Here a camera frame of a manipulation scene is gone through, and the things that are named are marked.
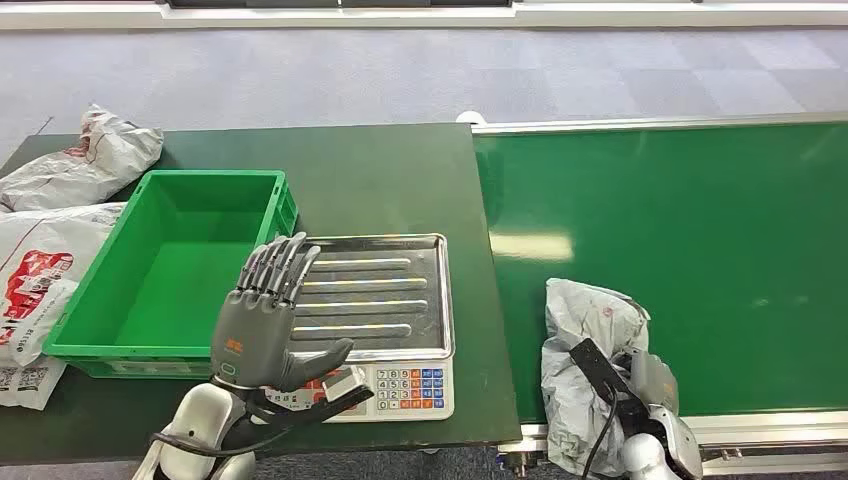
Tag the green conveyor belt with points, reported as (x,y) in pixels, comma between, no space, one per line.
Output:
(696,232)

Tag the crumpled grey poly mailer bag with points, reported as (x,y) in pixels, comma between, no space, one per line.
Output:
(73,172)

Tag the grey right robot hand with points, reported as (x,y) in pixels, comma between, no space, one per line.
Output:
(652,381)

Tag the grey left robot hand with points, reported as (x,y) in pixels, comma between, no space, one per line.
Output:
(255,338)

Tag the green plastic crate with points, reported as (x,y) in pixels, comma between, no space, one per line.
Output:
(172,291)

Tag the electronic scale with steel tray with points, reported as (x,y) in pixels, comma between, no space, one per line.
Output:
(371,291)

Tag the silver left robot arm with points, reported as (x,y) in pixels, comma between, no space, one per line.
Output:
(199,417)

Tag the white mailer bag with QR codes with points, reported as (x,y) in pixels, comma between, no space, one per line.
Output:
(26,384)

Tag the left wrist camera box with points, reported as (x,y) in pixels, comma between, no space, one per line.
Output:
(344,383)

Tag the grey poly package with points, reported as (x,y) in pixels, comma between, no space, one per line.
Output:
(583,318)

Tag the aluminium conveyor frame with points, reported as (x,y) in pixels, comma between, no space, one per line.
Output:
(762,427)

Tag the large white red-print mailer bag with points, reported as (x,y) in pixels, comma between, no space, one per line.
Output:
(40,245)

